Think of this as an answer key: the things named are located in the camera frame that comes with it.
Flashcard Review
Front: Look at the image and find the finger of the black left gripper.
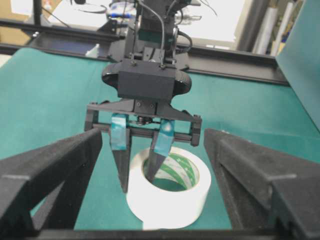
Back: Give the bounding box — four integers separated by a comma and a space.
110, 113, 130, 193
147, 119, 175, 181

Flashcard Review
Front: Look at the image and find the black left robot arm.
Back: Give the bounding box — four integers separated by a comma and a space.
84, 0, 202, 193

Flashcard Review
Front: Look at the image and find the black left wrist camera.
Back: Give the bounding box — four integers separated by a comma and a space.
101, 59, 192, 103

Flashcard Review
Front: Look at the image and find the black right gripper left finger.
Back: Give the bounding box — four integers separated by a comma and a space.
0, 128, 103, 232

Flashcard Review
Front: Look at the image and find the black aluminium table frame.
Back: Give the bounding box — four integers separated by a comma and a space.
0, 18, 289, 86

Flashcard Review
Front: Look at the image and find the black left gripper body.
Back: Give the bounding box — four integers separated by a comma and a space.
84, 99, 202, 147

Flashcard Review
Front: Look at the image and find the white duct tape roll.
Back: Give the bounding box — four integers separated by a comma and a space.
126, 147, 212, 230

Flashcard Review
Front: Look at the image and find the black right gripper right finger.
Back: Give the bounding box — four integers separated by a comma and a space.
203, 128, 320, 232

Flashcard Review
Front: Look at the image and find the green table cloth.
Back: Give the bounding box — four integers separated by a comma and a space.
0, 48, 320, 230

